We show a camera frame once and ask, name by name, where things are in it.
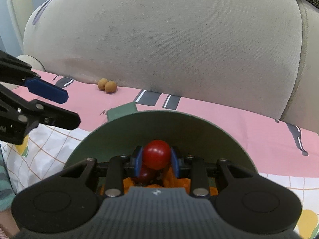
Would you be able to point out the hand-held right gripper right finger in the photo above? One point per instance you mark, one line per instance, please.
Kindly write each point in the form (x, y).
(175, 161)

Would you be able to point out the green plastic colander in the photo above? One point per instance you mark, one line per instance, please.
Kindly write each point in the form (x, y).
(174, 127)

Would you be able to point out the large grey sofa backrest cushion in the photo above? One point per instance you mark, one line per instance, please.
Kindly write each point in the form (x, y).
(162, 42)

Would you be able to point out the beige sofa armrest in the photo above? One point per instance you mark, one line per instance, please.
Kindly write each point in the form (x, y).
(20, 17)

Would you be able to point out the bright red plum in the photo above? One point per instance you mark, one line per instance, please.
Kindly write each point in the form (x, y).
(157, 154)

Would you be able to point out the small brown longan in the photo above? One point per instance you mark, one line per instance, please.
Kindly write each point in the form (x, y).
(101, 84)
(111, 87)

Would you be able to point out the pink printed blanket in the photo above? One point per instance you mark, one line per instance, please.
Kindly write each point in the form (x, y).
(224, 134)

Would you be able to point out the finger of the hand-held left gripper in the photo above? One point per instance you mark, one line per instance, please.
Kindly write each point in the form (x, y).
(47, 90)
(57, 119)

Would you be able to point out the dark red plum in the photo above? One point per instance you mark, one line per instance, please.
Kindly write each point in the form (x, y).
(145, 175)

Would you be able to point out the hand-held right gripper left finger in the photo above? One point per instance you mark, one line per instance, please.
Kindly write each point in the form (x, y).
(137, 161)

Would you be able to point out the person's striped teal clothing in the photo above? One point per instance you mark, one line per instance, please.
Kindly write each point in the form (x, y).
(6, 184)

